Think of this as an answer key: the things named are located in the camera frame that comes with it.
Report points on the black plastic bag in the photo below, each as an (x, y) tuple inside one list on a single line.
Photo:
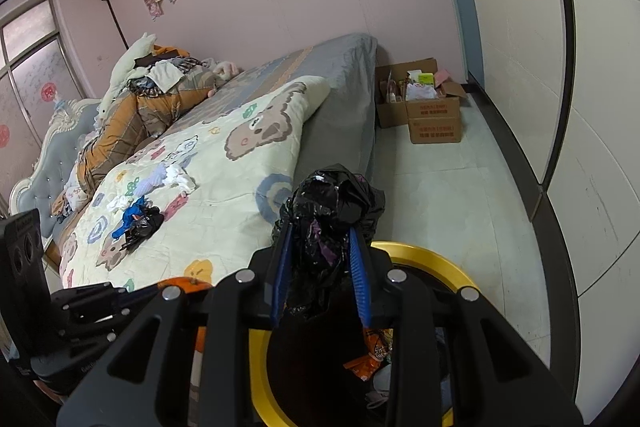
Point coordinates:
[(325, 207), (145, 227)]

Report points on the floral patterned pillow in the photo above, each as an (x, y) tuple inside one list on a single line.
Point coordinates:
[(77, 196)]

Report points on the blue crumpled cloth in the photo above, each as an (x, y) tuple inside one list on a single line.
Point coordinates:
[(131, 219)]

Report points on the grey striped bed sheet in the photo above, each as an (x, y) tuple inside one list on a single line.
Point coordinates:
[(340, 107)]

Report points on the bed with blue tufted headboard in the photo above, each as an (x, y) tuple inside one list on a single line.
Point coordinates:
[(45, 172)]

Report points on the white wardrobe with black frame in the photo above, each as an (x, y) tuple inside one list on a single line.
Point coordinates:
[(575, 82)]

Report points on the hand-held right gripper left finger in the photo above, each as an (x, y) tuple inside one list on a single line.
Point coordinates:
[(280, 267)]

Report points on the frosted glass window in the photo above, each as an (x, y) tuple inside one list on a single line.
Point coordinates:
[(30, 72)]

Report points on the orange brown folded quilt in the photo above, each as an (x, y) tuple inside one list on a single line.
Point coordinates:
[(150, 117)]

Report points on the white crumpled cloth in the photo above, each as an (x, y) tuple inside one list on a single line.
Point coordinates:
[(119, 203)]

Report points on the small white plush toy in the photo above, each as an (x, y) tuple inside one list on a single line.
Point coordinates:
[(225, 69)]

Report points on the open cardboard box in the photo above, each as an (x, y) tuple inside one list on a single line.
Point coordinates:
[(392, 107)]

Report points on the cream printed bear blanket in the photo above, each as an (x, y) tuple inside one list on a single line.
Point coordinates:
[(225, 207)]

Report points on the orange snack packet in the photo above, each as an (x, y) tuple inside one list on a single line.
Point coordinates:
[(370, 352)]

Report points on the grey pink cloth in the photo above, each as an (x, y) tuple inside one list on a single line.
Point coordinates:
[(382, 384)]

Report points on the pile of mixed clothes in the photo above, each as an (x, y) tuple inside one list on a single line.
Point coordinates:
[(165, 72)]

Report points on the pale lavender fluffy cloth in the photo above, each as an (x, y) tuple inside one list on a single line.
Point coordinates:
[(150, 181)]

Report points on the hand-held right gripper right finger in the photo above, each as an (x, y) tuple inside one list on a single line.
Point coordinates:
[(357, 277)]

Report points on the large white plush toy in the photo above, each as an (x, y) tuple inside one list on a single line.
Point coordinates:
[(122, 67)]

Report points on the white and grey cloth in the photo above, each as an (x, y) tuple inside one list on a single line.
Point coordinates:
[(179, 179)]

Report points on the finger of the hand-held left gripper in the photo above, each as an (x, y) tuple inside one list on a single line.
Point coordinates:
[(85, 296), (85, 324)]

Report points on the red round window sticker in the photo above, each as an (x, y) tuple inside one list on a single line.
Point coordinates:
[(49, 92), (4, 136)]

